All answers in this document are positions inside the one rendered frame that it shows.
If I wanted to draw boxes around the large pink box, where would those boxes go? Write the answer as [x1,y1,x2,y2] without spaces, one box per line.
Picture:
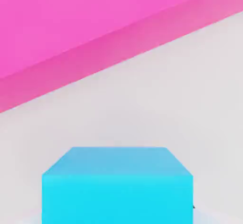
[0,0,243,114]

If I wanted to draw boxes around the small cyan cube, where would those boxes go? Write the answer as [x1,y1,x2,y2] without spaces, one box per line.
[41,146,194,224]

